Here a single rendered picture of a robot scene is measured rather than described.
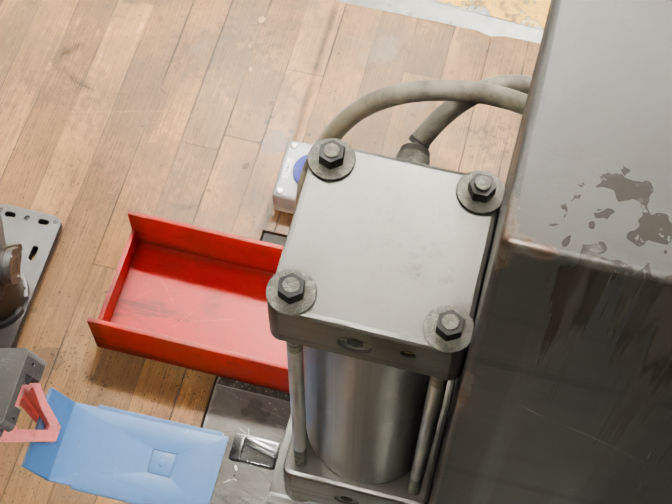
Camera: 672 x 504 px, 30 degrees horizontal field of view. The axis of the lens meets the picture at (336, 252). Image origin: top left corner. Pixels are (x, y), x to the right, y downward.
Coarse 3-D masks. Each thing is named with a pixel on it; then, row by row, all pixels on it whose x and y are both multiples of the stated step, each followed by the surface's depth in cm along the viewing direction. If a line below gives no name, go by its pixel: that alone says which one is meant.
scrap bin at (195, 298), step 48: (144, 240) 123; (192, 240) 121; (240, 240) 118; (144, 288) 122; (192, 288) 122; (240, 288) 122; (96, 336) 117; (144, 336) 114; (192, 336) 119; (240, 336) 119; (288, 384) 115
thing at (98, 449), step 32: (64, 416) 106; (96, 416) 106; (128, 416) 106; (32, 448) 103; (64, 448) 105; (96, 448) 105; (128, 448) 105; (160, 448) 105; (192, 448) 105; (224, 448) 105; (64, 480) 104; (96, 480) 104; (128, 480) 104; (160, 480) 104; (192, 480) 104
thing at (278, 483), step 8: (288, 424) 86; (288, 432) 86; (288, 440) 86; (440, 448) 87; (280, 456) 85; (280, 464) 85; (280, 472) 85; (272, 480) 84; (280, 480) 84; (272, 488) 84; (280, 488) 84; (272, 496) 84; (280, 496) 84
